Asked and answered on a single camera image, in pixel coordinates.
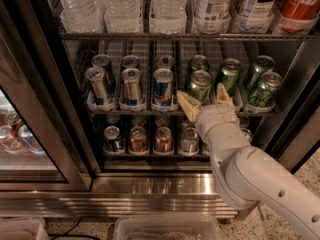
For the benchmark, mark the copper can bottom left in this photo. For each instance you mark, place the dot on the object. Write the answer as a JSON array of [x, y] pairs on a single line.
[[138, 139]]

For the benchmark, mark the clear plastic bin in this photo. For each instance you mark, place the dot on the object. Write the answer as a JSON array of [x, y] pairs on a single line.
[[23, 229], [167, 226]]

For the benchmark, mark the silver green can bottom left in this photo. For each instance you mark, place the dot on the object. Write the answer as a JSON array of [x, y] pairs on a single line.
[[189, 141]]

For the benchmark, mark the clear water bottle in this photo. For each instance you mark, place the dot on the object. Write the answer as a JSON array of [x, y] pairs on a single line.
[[168, 16], [123, 16], [80, 16]]

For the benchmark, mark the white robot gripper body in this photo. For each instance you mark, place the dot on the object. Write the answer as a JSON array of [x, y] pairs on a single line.
[[216, 118]]

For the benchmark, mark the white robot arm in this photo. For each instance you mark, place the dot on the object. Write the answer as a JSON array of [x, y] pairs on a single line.
[[246, 175]]

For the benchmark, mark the clear plastic bin left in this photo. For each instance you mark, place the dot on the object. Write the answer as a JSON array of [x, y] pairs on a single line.
[[23, 229]]

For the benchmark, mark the silver blue can back middle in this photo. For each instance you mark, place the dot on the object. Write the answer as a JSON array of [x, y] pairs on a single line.
[[129, 61]]

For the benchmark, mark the clear water bottle right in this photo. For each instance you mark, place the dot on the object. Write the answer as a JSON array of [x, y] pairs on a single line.
[[168, 16]]

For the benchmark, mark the middle wire shelf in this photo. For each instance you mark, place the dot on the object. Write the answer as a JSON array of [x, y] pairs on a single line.
[[171, 113]]

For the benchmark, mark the green can middle lane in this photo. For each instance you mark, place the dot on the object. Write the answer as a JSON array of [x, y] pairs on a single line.
[[229, 74]]

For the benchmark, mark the blue energy can back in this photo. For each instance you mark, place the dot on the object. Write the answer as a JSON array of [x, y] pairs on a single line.
[[165, 61]]

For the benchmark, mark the blue energy can front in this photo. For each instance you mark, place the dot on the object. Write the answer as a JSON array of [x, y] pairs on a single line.
[[162, 86]]

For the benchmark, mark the top wire shelf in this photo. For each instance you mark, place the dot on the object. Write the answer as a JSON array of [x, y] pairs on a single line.
[[190, 37]]

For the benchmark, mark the dark can bottom shelf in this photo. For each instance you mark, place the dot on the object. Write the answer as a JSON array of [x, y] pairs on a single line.
[[113, 139]]

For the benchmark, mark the silver blue can back left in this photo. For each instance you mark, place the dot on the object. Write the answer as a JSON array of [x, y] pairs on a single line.
[[104, 61]]

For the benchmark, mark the clear water bottle left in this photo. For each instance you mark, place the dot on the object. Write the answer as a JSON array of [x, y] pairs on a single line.
[[80, 16]]

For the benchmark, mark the silver blue can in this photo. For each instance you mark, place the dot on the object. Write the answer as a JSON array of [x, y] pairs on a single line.
[[97, 80], [131, 78], [104, 61], [129, 61]]

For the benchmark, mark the steel fridge base grille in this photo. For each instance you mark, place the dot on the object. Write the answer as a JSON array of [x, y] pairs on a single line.
[[113, 197]]

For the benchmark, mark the silver green can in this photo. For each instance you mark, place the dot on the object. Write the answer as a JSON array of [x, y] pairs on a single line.
[[189, 141], [247, 133]]

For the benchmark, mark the clear water bottle middle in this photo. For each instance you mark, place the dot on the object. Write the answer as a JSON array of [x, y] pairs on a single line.
[[123, 16]]

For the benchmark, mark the wire shelf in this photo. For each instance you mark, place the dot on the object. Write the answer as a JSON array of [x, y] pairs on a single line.
[[171, 113], [190, 37]]

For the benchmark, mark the copper can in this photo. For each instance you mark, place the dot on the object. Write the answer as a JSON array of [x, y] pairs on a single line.
[[138, 139], [163, 140]]

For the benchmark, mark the open fridge door right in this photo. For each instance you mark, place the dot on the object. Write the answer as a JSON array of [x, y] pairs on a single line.
[[299, 134]]

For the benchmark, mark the labelled bottle white black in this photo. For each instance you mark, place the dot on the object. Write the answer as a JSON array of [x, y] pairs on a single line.
[[253, 14]]

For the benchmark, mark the copper can bottom right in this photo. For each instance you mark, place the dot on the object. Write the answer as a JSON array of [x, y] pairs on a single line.
[[163, 140]]

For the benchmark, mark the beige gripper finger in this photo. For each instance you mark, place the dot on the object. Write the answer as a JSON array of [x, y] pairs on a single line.
[[222, 96], [190, 105]]

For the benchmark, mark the blue energy can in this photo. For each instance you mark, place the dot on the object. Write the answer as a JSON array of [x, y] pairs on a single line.
[[162, 86], [165, 61]]

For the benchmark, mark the labelled bottle blue white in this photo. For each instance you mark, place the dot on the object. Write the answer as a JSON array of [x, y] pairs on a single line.
[[211, 16]]

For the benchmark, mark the silver blue can front left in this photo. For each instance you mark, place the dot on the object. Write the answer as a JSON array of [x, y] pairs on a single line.
[[97, 80]]

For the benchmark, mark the clear plastic bin centre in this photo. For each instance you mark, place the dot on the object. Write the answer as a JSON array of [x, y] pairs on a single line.
[[167, 226]]

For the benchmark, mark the silver green can bottom right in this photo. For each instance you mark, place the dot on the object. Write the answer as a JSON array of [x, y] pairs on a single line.
[[247, 133]]

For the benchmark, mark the glass fridge door left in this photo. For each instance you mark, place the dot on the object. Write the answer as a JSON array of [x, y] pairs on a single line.
[[59, 167]]

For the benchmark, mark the silver blue can front middle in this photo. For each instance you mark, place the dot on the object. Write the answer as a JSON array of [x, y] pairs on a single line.
[[131, 78]]

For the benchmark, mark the red cola bottle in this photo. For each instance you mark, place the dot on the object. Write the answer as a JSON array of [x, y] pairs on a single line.
[[295, 16]]

